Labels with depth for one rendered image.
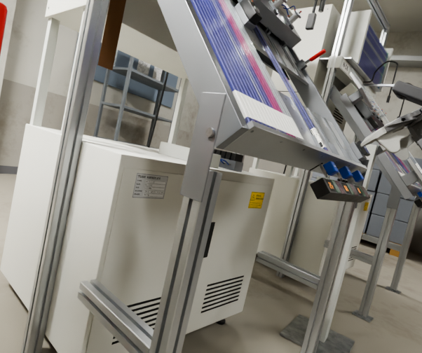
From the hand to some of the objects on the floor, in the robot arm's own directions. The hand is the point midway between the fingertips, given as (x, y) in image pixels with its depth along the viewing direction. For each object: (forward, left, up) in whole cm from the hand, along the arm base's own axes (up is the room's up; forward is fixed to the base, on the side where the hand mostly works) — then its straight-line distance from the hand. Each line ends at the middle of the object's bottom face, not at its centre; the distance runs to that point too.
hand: (368, 147), depth 73 cm
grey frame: (+37, -2, -76) cm, 85 cm away
